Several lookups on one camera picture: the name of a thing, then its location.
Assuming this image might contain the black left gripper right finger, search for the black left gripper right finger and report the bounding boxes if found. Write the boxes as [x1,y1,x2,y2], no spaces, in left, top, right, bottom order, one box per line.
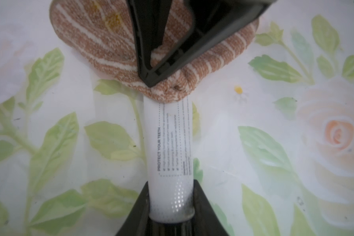
[193,180,229,236]

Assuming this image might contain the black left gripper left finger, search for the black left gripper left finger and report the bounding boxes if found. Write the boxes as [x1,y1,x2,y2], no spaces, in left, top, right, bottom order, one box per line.
[116,182,149,236]

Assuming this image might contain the white tube black cap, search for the white tube black cap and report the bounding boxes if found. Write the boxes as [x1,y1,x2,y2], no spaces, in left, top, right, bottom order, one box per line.
[143,97,195,236]

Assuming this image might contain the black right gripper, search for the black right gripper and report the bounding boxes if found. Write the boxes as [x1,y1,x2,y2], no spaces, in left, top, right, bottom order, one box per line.
[127,0,276,88]

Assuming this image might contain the brown striped towel cloth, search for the brown striped towel cloth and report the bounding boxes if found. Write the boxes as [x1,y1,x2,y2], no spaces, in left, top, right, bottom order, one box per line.
[49,1,259,103]

